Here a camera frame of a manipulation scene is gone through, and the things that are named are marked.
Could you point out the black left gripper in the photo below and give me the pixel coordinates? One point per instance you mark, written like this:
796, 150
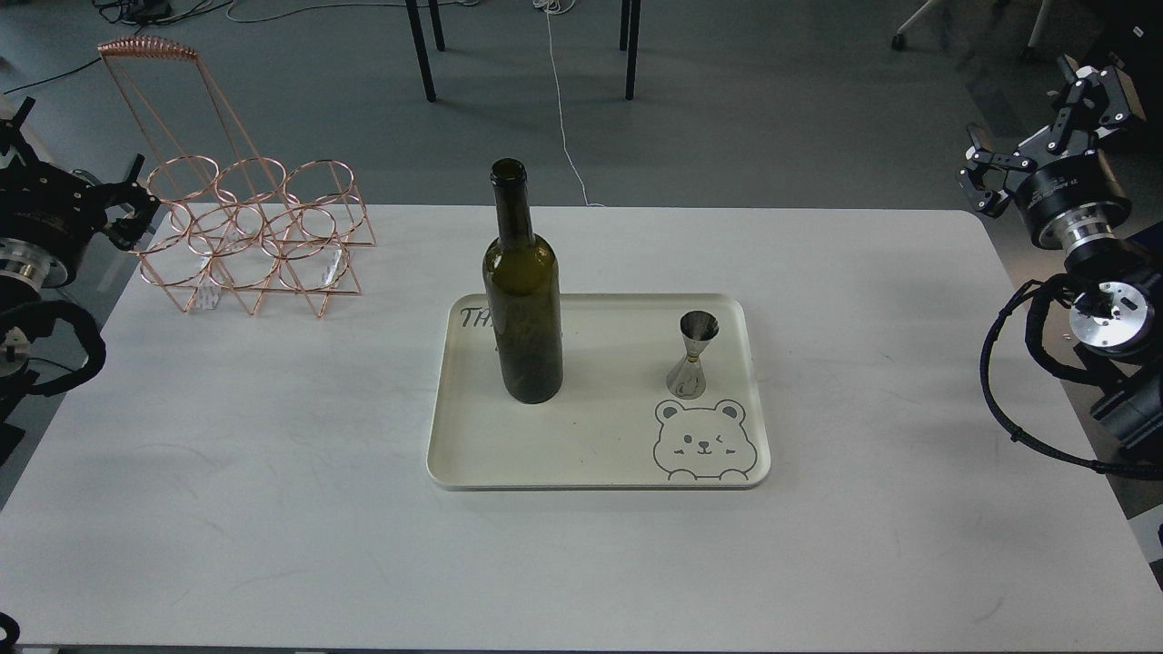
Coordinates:
47, 207

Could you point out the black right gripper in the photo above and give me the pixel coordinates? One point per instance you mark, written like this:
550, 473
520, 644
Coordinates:
1058, 169

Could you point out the dark green wine bottle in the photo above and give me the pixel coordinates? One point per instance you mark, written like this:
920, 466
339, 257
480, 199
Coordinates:
520, 275

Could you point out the steel double jigger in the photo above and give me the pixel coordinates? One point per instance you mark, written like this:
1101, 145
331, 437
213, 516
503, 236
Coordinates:
686, 379

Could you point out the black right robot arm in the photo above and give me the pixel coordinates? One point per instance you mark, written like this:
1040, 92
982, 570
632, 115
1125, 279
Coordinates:
1098, 322

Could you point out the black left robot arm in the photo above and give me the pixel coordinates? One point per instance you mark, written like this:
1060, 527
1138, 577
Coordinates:
27, 316

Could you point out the black table legs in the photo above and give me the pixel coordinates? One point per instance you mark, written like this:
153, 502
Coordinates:
523, 54

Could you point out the cream bear serving tray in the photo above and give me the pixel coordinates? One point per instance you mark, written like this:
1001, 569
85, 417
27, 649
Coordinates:
614, 424

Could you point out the copper wire wine rack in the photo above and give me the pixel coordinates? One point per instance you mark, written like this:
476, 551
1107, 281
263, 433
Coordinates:
238, 225

